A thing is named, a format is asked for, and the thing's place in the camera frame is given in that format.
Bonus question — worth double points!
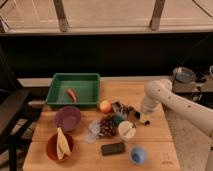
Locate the silver metal bowl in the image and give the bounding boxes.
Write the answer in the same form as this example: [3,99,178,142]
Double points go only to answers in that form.
[173,67,196,83]

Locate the red bowl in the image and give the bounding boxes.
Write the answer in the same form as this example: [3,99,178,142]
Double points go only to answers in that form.
[46,134,74,162]

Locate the green plastic tray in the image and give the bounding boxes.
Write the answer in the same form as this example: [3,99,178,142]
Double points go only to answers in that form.
[46,73,100,108]

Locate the red yellow apple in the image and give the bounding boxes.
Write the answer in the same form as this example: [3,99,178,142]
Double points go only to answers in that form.
[99,100,112,113]

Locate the blue cup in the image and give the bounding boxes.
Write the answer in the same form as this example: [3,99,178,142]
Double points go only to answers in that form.
[129,146,147,165]

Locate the clear crumpled plastic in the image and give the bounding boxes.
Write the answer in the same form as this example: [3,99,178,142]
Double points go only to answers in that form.
[85,120,100,144]

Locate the purple bowl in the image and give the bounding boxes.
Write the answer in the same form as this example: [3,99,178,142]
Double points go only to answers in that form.
[54,106,81,132]

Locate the orange carrot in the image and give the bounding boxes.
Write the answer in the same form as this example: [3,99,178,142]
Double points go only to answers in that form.
[67,89,77,103]

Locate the white round cup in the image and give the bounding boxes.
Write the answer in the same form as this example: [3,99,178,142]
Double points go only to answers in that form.
[118,121,136,141]

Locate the yellow banana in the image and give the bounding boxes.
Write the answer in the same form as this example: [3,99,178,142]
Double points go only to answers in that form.
[56,127,71,160]

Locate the brown pine cone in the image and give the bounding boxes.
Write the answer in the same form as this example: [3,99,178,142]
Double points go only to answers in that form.
[100,115,116,137]

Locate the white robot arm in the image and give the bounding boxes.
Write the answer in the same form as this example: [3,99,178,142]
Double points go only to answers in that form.
[140,79,213,171]

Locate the dark side chair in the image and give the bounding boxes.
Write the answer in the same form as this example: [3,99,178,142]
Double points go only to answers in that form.
[0,46,43,171]

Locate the teal round container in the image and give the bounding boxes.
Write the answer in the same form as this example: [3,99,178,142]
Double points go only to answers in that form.
[113,115,124,126]

